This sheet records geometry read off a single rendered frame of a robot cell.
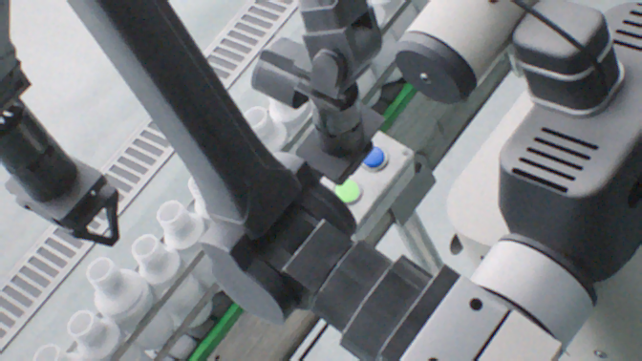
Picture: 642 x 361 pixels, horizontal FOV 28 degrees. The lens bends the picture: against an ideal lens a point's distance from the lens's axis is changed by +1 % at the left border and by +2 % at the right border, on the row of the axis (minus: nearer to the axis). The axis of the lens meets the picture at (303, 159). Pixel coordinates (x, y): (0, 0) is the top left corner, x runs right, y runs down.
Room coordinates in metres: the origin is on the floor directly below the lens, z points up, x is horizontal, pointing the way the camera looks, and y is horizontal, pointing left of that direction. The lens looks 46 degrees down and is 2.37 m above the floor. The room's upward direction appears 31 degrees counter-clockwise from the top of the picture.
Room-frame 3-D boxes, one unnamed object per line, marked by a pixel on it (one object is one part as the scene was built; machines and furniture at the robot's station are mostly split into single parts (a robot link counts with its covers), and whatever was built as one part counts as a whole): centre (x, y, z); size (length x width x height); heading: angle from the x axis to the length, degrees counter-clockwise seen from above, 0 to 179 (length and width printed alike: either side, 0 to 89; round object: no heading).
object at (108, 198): (0.99, 0.23, 1.44); 0.07 x 0.07 x 0.09; 26
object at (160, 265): (1.17, 0.24, 1.08); 0.06 x 0.06 x 0.17
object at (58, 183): (1.01, 0.23, 1.51); 0.10 x 0.07 x 0.07; 26
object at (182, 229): (1.21, 0.19, 1.08); 0.06 x 0.06 x 0.17
